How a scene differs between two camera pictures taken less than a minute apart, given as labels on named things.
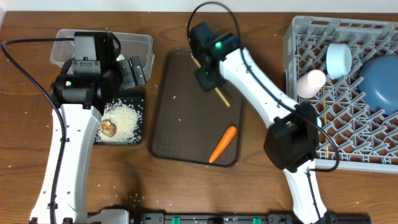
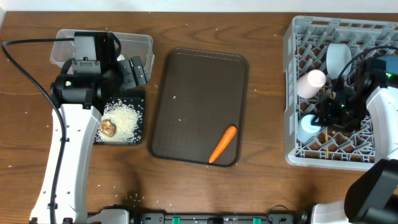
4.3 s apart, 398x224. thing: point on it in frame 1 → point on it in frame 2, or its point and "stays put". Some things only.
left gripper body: (131, 72) stays put
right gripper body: (208, 81) → (344, 114)
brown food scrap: (107, 128) stays put
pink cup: (310, 83) stays put
